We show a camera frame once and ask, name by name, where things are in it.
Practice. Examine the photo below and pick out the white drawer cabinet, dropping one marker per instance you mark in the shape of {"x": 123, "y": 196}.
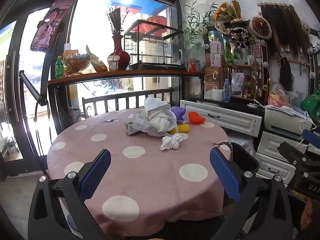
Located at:
{"x": 270, "y": 155}

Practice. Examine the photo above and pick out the yellow flower bouquet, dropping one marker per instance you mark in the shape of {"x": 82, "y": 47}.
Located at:
{"x": 225, "y": 11}

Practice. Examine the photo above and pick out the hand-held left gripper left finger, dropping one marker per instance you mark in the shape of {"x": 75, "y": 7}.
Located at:
{"x": 96, "y": 172}

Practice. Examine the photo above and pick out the crumpled white tissue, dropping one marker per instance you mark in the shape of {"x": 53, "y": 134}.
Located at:
{"x": 171, "y": 142}

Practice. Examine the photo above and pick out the small green carton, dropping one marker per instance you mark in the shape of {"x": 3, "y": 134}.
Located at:
{"x": 129, "y": 128}

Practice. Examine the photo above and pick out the pink polka dot tablecloth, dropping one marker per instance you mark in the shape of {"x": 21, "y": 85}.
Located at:
{"x": 150, "y": 175}

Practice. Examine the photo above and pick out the red lantern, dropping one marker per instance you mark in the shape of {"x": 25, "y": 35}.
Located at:
{"x": 155, "y": 21}

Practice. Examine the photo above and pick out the green bamboo plant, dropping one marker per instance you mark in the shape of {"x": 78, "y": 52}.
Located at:
{"x": 193, "y": 27}

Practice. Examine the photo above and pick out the dried branches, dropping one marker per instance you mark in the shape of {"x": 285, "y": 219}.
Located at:
{"x": 117, "y": 21}

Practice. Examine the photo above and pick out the clear plastic bag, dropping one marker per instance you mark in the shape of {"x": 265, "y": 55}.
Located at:
{"x": 281, "y": 95}

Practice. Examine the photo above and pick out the glass cage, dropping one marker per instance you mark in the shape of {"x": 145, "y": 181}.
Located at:
{"x": 155, "y": 47}

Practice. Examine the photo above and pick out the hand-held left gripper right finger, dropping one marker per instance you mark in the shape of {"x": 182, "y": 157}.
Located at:
{"x": 225, "y": 172}

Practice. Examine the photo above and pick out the snack bag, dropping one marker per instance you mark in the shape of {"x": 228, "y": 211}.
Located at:
{"x": 96, "y": 61}

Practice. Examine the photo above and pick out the wooden shelf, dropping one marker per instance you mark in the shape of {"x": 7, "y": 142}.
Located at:
{"x": 125, "y": 75}

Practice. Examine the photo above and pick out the clear water bottle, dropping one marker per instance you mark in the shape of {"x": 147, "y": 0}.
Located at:
{"x": 226, "y": 92}

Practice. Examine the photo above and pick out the glass bowl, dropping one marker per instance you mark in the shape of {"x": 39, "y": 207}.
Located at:
{"x": 76, "y": 63}

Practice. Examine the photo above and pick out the red vase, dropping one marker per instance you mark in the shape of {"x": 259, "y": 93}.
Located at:
{"x": 121, "y": 57}

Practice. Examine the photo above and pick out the green bag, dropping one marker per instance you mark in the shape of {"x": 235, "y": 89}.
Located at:
{"x": 311, "y": 105}

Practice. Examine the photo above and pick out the orange foam net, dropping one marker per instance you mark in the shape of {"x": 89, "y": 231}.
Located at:
{"x": 196, "y": 117}

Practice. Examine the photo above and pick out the smartphone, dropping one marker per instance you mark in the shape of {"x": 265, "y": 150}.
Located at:
{"x": 51, "y": 22}

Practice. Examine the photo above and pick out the black hanging wigs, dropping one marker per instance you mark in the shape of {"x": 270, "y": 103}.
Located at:
{"x": 282, "y": 30}

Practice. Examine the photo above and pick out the red can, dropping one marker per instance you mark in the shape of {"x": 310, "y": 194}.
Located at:
{"x": 191, "y": 65}

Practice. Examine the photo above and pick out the round red ornament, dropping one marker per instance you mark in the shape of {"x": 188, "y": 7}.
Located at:
{"x": 261, "y": 27}

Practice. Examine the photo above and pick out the white printer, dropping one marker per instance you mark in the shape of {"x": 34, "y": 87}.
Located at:
{"x": 285, "y": 122}

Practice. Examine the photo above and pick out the white tissue roll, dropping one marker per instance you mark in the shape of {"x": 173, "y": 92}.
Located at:
{"x": 213, "y": 95}

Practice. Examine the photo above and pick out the white cabinet panel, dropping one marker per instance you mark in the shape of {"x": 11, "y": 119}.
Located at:
{"x": 225, "y": 120}

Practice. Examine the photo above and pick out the white plastic bag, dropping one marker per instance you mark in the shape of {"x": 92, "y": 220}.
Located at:
{"x": 157, "y": 115}

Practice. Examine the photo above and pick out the yellow foam net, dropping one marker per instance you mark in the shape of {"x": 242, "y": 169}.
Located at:
{"x": 182, "y": 128}

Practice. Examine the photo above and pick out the black trash bin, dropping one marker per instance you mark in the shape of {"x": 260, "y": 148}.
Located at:
{"x": 246, "y": 158}

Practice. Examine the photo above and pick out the brown cardboard box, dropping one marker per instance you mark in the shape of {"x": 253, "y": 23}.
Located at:
{"x": 212, "y": 77}

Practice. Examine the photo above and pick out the black chair back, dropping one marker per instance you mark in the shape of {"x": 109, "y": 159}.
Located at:
{"x": 125, "y": 95}

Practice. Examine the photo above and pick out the clear plastic cup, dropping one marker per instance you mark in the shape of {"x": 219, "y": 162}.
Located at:
{"x": 113, "y": 63}

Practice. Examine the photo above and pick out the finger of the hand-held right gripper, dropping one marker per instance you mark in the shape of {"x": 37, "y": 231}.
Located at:
{"x": 311, "y": 135}
{"x": 291, "y": 152}

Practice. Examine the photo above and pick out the purple plastic bag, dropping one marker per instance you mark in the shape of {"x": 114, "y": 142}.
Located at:
{"x": 178, "y": 113}

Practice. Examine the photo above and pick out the green plastic bottle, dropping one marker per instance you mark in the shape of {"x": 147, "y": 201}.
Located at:
{"x": 59, "y": 68}

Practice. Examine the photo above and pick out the silver pouch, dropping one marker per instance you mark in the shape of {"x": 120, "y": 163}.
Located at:
{"x": 237, "y": 85}

